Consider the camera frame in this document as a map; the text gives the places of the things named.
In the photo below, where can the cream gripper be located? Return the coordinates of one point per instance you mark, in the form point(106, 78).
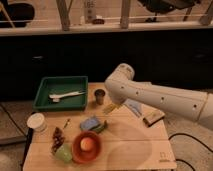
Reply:
point(114, 105)

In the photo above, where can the yellow banana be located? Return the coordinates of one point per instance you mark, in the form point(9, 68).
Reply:
point(109, 108)

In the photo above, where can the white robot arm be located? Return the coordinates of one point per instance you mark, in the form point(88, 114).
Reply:
point(197, 106)

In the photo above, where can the small metal cup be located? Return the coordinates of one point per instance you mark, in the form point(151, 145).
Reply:
point(99, 96)

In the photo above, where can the light green cup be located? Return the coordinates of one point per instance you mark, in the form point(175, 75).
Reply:
point(64, 153)

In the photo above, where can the white paper cup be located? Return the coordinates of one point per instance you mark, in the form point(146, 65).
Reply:
point(37, 122)

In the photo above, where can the blue folded cloth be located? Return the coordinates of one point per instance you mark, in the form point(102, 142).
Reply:
point(134, 106)

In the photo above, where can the blue sponge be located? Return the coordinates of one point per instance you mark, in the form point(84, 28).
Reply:
point(89, 123)

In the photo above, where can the green pepper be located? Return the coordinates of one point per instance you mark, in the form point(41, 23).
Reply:
point(100, 128)

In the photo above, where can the wooden block sponge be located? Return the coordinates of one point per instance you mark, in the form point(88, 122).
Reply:
point(153, 118)

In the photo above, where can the orange egg ball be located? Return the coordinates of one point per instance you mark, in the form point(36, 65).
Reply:
point(86, 144)

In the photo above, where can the orange bowl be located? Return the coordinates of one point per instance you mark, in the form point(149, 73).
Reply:
point(84, 157)

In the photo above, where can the small metal spoon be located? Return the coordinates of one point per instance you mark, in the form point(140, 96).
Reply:
point(66, 123)

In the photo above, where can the white plastic fork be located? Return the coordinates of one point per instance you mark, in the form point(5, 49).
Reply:
point(59, 96)

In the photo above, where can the green plastic tray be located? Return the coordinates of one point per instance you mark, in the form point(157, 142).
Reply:
point(61, 85)

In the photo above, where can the purple grapes bunch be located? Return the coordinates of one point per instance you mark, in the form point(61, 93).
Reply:
point(58, 139)

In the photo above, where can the black office chair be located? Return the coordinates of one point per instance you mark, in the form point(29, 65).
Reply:
point(166, 6)

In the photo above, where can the black chair top left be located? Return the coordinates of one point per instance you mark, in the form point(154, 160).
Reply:
point(20, 14)

